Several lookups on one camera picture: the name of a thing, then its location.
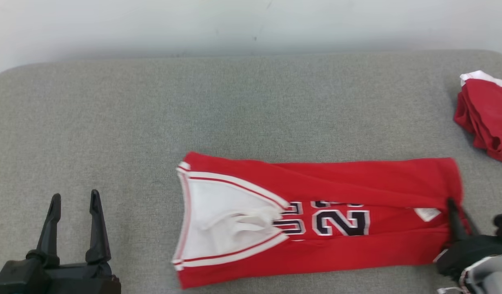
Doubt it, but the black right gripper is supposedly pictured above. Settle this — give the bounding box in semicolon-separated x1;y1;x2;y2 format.
436;197;502;283

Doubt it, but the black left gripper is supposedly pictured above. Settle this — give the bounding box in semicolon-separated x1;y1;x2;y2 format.
0;189;122;294

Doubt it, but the red and white garment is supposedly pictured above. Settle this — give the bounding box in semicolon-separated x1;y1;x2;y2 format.
453;70;502;166

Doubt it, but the red Bulls basketball jersey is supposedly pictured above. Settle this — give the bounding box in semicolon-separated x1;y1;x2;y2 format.
171;151;473;290

